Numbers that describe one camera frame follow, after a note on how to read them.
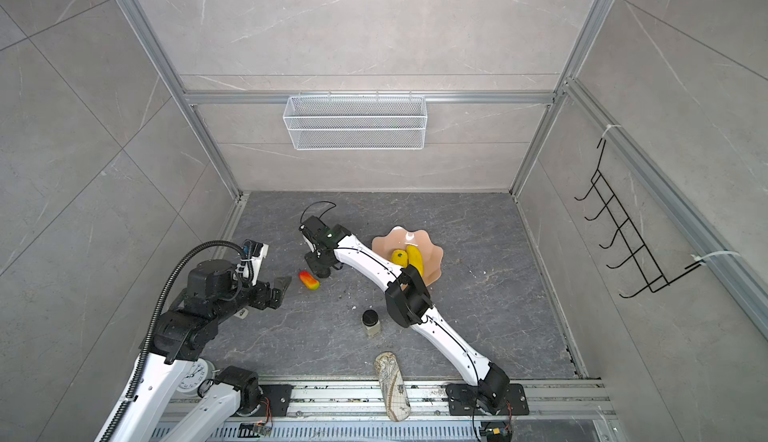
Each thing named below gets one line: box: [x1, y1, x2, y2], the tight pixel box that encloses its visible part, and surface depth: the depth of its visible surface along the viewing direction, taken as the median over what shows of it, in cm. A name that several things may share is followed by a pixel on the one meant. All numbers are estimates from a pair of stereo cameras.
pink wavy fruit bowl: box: [371, 226, 444, 287], surface depth 103 cm
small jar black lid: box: [362, 309, 381, 337], surface depth 80 cm
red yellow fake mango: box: [298, 270, 321, 290], surface depth 94 cm
